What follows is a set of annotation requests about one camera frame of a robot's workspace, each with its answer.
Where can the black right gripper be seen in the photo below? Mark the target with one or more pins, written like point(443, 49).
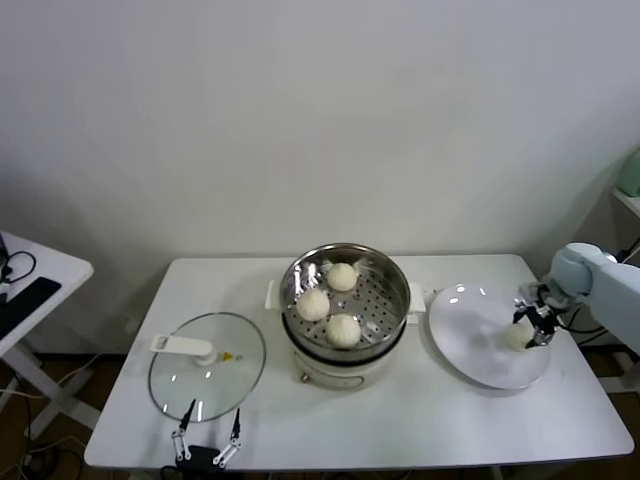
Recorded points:
point(541, 321)

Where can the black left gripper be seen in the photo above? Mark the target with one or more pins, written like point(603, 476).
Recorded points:
point(200, 455)

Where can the white steamed baozi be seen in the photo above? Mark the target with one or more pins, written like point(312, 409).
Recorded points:
point(341, 276)
point(517, 337)
point(343, 330)
point(313, 305)

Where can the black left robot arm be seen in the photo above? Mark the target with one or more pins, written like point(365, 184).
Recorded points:
point(192, 474)

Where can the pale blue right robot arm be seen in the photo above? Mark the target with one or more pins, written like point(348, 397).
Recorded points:
point(610, 290)

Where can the stainless steel steamer basket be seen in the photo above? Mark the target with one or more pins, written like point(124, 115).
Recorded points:
point(390, 285)

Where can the white round plate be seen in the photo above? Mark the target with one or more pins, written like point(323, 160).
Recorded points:
point(440, 315)

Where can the white electric cooker pot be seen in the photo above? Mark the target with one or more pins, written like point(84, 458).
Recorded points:
point(345, 375)

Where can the white shelf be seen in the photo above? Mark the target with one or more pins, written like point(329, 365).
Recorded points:
point(627, 200)

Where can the pale green container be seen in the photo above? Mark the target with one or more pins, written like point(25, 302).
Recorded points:
point(632, 175)

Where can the black keyboard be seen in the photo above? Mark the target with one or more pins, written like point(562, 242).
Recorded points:
point(30, 300)

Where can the white folding side table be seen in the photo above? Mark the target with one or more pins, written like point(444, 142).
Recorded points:
point(55, 260)

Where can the dark laptop edge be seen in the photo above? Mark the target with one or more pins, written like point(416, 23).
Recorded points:
point(2, 250)

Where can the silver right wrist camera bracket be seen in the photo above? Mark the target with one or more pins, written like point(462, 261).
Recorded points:
point(537, 294)

